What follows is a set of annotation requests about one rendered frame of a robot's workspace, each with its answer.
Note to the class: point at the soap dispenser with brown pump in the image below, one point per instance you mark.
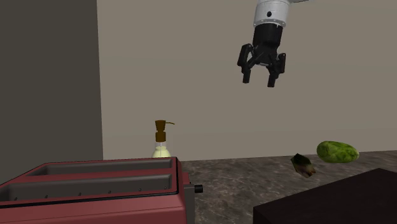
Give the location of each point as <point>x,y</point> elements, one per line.
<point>161,141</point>

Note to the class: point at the dark green leafy vegetable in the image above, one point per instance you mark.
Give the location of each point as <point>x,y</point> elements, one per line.
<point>302,166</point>

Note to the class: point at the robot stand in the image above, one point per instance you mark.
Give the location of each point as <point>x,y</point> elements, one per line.
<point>335,201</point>

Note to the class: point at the red toaster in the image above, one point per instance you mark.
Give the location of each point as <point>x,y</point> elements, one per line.
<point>90,192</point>

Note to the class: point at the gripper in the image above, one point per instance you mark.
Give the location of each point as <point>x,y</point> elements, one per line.
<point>266,38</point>

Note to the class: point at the green melon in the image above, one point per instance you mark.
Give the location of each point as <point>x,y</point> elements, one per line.
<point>337,152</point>

